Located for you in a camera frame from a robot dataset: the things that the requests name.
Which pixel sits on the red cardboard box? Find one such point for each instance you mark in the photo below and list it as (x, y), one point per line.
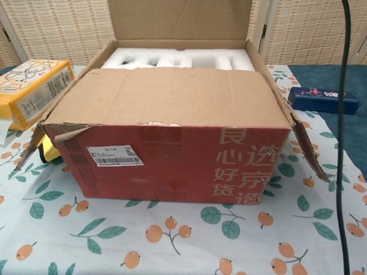
(172, 160)

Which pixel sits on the dark blue rectangular box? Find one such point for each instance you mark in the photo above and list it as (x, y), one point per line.
(315, 100)

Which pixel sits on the white foam insert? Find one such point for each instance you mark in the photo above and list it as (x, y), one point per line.
(177, 58)

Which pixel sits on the floral print tablecloth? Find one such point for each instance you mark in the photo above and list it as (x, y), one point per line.
(114, 243)

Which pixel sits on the yellow cloth with black edge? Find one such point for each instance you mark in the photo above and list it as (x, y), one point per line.
(50, 150)

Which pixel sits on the yellow cartoon tissue pack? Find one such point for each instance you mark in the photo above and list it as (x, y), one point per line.
(31, 91)

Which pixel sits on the woven folding screen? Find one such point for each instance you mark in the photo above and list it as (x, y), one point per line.
(57, 28)

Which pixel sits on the white blister packet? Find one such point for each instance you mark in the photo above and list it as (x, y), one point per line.
(5, 133)

